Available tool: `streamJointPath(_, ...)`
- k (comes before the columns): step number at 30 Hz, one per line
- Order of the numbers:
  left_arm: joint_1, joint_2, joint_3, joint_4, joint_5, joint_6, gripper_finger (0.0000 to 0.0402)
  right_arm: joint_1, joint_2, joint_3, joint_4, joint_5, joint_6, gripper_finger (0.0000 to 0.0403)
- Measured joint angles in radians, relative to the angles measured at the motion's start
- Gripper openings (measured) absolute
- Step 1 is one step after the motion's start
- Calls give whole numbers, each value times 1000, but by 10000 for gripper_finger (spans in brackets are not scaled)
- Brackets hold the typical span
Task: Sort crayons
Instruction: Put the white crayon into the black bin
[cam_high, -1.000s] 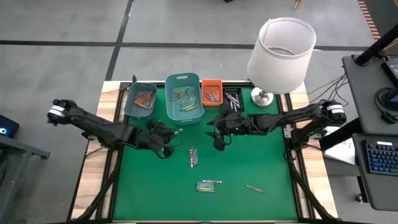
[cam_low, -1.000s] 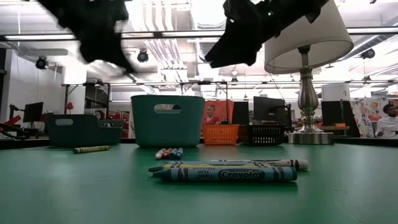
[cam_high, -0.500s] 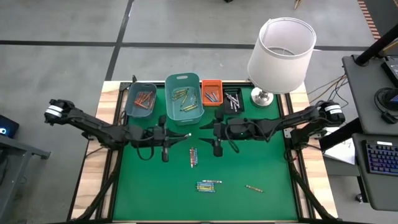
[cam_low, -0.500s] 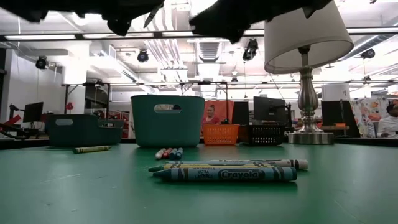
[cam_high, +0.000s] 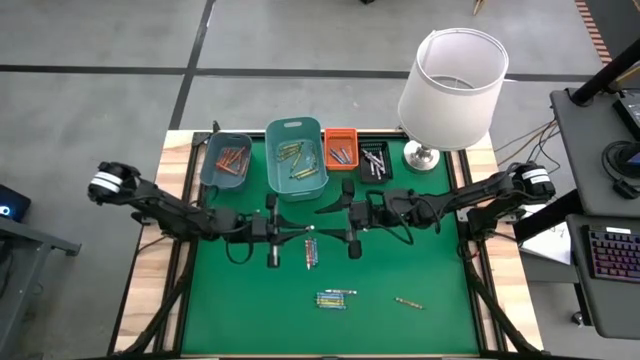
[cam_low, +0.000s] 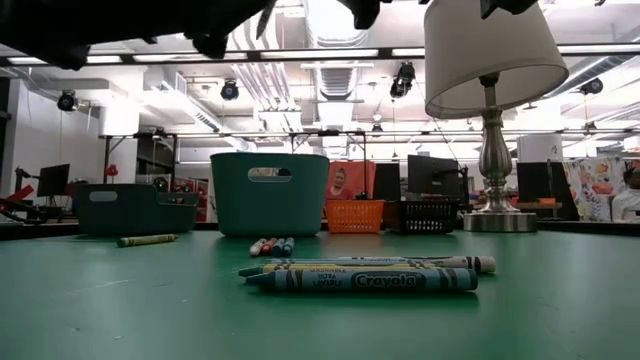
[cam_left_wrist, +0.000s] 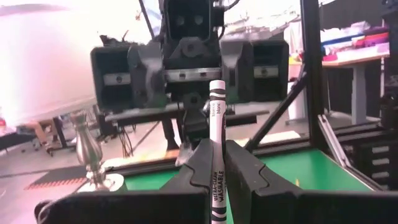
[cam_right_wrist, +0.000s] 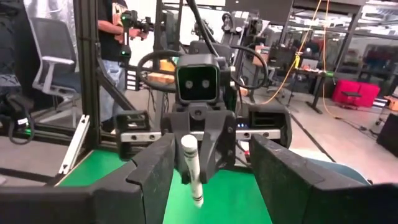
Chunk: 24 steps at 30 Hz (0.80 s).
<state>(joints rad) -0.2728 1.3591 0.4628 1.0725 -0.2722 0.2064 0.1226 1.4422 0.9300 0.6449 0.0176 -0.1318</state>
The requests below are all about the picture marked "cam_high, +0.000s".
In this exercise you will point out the green table mat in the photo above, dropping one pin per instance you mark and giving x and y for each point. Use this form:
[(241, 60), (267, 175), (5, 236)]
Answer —
[(400, 325)]

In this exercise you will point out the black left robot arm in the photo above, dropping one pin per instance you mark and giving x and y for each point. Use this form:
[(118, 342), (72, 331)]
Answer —
[(170, 210)]

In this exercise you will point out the black device blue light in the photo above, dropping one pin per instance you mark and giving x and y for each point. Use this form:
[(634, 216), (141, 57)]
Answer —
[(12, 202)]

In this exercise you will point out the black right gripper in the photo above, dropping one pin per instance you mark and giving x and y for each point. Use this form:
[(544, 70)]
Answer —
[(367, 215)]

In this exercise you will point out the backlit black keyboard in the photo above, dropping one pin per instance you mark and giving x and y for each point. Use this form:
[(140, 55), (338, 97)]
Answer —
[(615, 255)]

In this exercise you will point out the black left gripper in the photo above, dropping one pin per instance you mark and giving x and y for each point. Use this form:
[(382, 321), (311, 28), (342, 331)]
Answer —
[(262, 229)]

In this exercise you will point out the wooden legs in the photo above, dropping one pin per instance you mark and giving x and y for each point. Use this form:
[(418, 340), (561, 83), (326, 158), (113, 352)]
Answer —
[(478, 6)]

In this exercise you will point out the grey side table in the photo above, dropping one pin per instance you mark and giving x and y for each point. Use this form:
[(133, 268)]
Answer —
[(20, 280)]

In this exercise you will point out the short blue crayon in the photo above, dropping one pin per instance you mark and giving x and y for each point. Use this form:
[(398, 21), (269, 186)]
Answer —
[(313, 252), (316, 252)]

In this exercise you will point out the black screen device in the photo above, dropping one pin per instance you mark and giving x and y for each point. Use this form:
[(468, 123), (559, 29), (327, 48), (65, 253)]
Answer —
[(630, 112)]

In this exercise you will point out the white paper sheet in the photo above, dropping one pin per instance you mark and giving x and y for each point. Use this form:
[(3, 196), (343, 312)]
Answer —
[(550, 245)]

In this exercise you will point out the black corner clamp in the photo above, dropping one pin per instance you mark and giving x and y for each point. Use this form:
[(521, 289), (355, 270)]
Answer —
[(202, 136)]

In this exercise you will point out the orange plastic basket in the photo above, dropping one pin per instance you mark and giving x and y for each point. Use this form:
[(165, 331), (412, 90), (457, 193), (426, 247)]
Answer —
[(341, 135)]

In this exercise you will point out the black plastic basket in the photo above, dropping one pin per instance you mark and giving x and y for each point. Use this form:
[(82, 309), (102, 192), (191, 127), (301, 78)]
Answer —
[(375, 180)]

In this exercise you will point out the grey desk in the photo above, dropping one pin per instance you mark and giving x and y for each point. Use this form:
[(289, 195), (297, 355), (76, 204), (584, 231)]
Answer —
[(600, 310), (585, 150)]

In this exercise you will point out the dark teal stepped bin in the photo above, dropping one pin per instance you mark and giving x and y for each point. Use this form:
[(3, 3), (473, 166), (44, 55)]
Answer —
[(212, 182)]

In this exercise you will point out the black diagonal pole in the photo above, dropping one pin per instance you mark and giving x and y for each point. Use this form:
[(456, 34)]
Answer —
[(550, 215), (605, 75)]

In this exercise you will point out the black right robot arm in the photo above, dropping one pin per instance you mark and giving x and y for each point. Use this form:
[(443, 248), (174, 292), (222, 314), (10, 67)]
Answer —
[(475, 195)]

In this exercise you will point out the short white crayon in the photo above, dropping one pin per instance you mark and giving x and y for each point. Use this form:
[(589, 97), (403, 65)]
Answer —
[(307, 254)]

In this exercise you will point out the large blue crayon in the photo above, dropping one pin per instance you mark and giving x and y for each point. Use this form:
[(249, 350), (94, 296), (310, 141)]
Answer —
[(331, 307), (330, 294)]

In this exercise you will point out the tall teal plastic bin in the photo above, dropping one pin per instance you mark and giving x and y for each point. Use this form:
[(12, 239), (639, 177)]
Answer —
[(300, 192)]

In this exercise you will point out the orange crayon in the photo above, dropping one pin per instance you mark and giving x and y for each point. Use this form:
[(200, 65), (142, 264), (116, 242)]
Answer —
[(227, 168), (237, 154), (234, 161), (243, 164), (225, 157)]

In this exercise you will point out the black table frame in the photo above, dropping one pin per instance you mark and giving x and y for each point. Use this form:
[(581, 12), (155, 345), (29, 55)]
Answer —
[(457, 170)]

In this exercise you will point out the silver lamp white shade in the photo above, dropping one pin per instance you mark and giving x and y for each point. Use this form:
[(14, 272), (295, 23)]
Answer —
[(450, 115)]

